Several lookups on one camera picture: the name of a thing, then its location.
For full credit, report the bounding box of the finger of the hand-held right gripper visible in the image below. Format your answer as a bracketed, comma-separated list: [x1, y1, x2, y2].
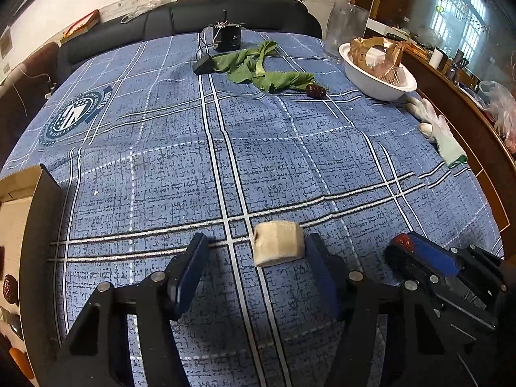
[407, 232, 504, 281]
[384, 245, 498, 331]

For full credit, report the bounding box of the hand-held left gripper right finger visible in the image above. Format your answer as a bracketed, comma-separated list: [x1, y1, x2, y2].
[305, 233, 466, 387]

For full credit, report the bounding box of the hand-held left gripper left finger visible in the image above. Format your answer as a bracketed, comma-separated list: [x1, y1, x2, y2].
[58, 232, 210, 387]

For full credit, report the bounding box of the cardboard box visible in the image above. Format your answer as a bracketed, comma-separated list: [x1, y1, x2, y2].
[0, 163, 66, 387]

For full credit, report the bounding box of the white work glove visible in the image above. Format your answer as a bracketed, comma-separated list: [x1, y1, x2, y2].
[405, 96, 469, 169]

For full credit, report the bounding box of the blue plaid tablecloth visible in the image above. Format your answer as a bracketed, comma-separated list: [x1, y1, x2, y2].
[0, 32, 505, 387]

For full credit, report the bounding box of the wooden sideboard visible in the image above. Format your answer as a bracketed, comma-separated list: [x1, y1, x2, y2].
[351, 0, 516, 232]

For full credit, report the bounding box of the translucent plastic bag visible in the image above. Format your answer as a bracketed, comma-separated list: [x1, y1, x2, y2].
[479, 80, 516, 154]

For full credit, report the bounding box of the white bowl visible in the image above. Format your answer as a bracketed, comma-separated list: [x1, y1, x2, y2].
[339, 42, 418, 102]

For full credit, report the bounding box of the green leafy vegetable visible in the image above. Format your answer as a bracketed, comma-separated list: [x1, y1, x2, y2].
[252, 70, 330, 94]

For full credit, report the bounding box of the brown plastic wrapper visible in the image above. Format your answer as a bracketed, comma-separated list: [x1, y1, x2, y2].
[349, 36, 408, 86]

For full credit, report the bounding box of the black power adapter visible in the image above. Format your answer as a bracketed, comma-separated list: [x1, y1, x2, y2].
[193, 54, 214, 75]

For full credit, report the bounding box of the green cloth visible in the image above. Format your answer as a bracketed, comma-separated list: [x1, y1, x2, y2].
[212, 40, 279, 85]

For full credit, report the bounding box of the clear plastic container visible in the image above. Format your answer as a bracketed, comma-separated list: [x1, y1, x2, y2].
[324, 2, 370, 62]

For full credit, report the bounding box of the black electronic device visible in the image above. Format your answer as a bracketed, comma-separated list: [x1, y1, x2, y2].
[210, 10, 243, 51]

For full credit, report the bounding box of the black sofa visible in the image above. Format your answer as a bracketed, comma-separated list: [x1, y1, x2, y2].
[56, 0, 323, 83]

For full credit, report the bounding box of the red flat box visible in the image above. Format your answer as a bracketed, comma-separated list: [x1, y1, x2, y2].
[60, 10, 101, 45]

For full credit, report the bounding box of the black cable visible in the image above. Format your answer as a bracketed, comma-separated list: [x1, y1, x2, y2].
[196, 32, 219, 60]

